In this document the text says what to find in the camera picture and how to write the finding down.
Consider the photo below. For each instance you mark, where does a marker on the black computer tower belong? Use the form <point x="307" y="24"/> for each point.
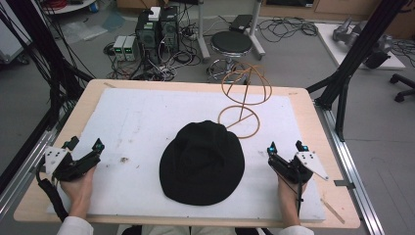
<point x="147" y="36"/>
<point x="169" y="31"/>

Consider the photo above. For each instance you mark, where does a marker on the grey metal bracket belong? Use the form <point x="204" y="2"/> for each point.
<point x="344" y="184"/>

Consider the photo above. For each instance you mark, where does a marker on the grey robot machine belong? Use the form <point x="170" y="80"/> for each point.
<point x="349" y="32"/>

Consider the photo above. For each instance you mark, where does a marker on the black flat device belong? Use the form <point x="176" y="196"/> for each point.
<point x="240" y="23"/>

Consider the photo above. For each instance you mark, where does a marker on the aluminium rail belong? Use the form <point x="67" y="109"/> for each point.
<point x="29" y="163"/>
<point x="354" y="182"/>

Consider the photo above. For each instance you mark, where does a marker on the white round table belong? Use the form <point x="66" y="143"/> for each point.
<point x="70" y="7"/>

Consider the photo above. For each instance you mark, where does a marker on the person's right hand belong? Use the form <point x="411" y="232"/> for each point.
<point x="288" y="194"/>

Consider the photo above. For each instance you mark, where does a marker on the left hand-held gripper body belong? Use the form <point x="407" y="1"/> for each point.
<point x="65" y="166"/>

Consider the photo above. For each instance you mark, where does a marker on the black round stool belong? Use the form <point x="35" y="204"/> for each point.
<point x="231" y="42"/>

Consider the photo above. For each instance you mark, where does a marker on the white foam mat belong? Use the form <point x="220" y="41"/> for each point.
<point x="137" y="117"/>

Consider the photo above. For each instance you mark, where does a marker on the white box on tower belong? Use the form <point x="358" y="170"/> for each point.
<point x="154" y="13"/>

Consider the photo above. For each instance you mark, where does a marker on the strip of tan tape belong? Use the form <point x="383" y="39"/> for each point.
<point x="332" y="211"/>

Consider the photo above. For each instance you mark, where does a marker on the white metal stand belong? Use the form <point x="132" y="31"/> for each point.
<point x="203" y="36"/>

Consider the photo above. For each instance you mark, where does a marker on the grey power supply box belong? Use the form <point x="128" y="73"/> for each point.
<point x="131" y="47"/>
<point x="119" y="47"/>

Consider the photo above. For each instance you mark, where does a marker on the white floor platform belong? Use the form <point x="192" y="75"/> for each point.
<point x="329" y="42"/>

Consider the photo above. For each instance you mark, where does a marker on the wooden cabinet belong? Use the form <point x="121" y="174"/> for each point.
<point x="342" y="8"/>

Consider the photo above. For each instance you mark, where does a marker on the person's left hand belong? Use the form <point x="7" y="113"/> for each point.
<point x="78" y="192"/>

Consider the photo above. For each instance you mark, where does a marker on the black metal frame strut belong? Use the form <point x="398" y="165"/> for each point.
<point x="355" y="52"/>
<point x="39" y="36"/>

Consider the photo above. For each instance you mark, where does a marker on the wooden hat stand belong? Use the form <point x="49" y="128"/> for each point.
<point x="247" y="85"/>

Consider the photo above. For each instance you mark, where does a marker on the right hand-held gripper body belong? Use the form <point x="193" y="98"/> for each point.
<point x="295" y="168"/>

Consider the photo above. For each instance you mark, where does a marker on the black office chair base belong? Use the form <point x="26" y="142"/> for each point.
<point x="403" y="86"/>

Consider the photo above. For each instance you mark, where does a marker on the black hat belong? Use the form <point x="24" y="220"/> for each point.
<point x="202" y="163"/>

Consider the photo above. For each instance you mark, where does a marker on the clear plastic sheet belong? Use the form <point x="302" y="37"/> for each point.
<point x="83" y="31"/>

